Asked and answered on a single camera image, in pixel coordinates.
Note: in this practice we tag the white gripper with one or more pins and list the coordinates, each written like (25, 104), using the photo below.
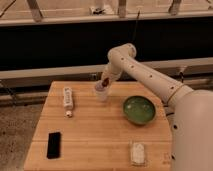
(109, 73)

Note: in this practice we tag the red pepper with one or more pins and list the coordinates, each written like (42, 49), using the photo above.
(105, 82)

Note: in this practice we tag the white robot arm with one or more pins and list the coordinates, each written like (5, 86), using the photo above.
(192, 130)

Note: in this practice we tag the white ceramic cup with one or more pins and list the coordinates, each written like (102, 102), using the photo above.
(101, 91)

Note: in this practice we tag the green ceramic bowl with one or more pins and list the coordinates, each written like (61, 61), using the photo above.
(139, 110)

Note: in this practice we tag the white toothpaste tube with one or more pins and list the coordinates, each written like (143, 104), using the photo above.
(68, 101)

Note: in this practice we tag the black rectangular block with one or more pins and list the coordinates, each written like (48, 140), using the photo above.
(53, 148)

